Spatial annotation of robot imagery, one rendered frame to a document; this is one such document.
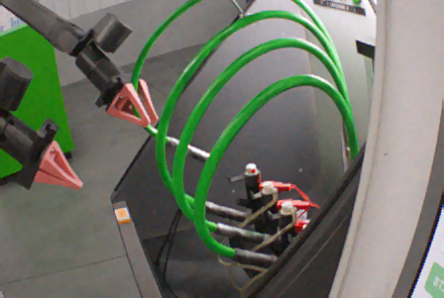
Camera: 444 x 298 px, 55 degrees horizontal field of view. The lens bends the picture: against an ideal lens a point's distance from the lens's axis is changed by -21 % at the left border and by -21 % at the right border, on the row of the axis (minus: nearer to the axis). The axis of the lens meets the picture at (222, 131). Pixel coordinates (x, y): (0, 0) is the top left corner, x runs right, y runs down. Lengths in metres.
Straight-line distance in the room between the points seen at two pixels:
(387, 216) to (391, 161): 0.06
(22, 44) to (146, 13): 3.77
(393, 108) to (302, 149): 0.82
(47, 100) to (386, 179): 3.77
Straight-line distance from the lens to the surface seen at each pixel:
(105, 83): 0.93
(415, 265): 0.47
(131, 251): 1.00
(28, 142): 0.70
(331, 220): 0.57
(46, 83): 4.11
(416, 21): 0.46
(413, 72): 0.47
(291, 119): 1.26
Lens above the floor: 1.48
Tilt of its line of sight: 21 degrees down
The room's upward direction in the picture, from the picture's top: 10 degrees counter-clockwise
